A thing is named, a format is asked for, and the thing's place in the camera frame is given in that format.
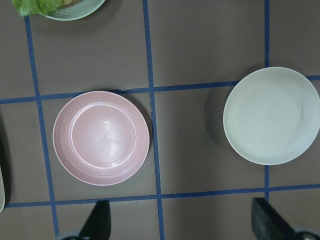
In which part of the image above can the white toaster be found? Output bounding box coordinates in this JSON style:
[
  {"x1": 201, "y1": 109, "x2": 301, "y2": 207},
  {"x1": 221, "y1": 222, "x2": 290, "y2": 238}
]
[{"x1": 0, "y1": 113, "x2": 12, "y2": 213}]

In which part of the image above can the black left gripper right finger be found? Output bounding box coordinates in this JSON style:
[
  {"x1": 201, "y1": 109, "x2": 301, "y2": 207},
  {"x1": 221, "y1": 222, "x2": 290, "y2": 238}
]
[{"x1": 251, "y1": 197, "x2": 295, "y2": 240}]

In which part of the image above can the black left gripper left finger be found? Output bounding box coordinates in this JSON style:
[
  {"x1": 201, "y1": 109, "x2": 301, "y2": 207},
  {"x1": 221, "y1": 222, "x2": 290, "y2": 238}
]
[{"x1": 79, "y1": 200, "x2": 111, "y2": 240}]

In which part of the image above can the pink plate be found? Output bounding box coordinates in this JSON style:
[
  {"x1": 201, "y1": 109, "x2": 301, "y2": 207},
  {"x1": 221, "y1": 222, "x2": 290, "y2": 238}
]
[{"x1": 52, "y1": 91, "x2": 150, "y2": 186}]

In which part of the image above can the light green plate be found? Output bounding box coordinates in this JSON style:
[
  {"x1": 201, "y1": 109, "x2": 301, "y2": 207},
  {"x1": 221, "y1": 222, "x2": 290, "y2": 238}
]
[{"x1": 45, "y1": 0, "x2": 106, "y2": 21}]

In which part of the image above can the green lettuce leaf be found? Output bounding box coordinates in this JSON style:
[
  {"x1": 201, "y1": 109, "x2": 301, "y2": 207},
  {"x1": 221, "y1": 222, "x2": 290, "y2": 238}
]
[{"x1": 11, "y1": 0, "x2": 64, "y2": 17}]

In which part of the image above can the cream white plate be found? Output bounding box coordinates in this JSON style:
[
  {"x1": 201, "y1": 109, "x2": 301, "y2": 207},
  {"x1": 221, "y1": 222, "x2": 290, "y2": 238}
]
[{"x1": 223, "y1": 67, "x2": 320, "y2": 166}]

